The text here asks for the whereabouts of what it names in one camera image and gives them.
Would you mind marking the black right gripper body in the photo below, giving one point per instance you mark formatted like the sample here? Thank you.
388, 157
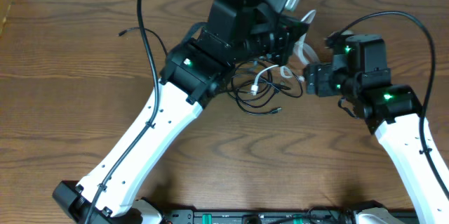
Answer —
328, 82

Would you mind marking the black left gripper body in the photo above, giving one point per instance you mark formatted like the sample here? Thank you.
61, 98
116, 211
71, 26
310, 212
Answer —
292, 36

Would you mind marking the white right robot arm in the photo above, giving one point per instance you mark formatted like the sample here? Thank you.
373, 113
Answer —
358, 74

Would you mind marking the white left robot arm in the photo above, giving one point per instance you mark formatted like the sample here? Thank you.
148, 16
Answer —
196, 70

